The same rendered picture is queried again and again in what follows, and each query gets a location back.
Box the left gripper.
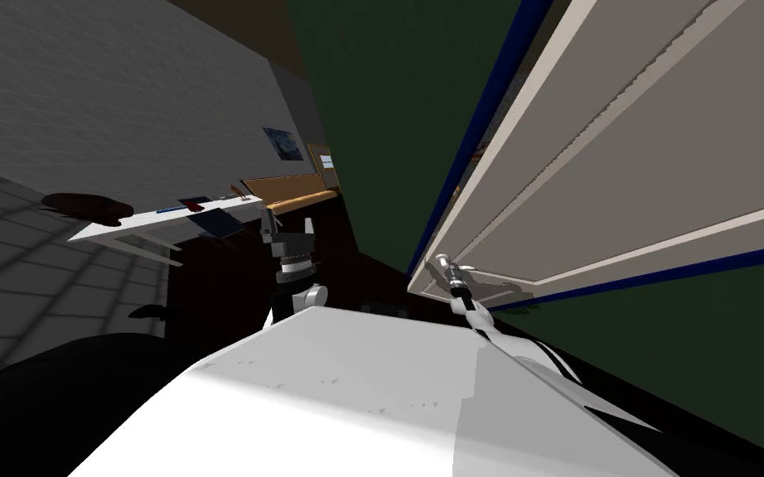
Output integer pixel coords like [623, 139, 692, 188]
[259, 205, 317, 264]

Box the white desk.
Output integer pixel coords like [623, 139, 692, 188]
[66, 190, 264, 268]

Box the dark red rounded shape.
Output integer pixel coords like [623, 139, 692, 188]
[39, 192, 136, 228]

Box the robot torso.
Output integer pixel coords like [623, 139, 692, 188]
[66, 305, 683, 477]

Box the pale grey door leaf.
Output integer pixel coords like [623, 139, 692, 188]
[406, 0, 764, 313]

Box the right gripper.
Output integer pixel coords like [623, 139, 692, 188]
[444, 262, 478, 301]

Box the blue picture on wall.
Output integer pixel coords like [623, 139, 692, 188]
[262, 126, 306, 163]

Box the brown wooden bench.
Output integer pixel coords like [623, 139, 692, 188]
[242, 172, 341, 215]

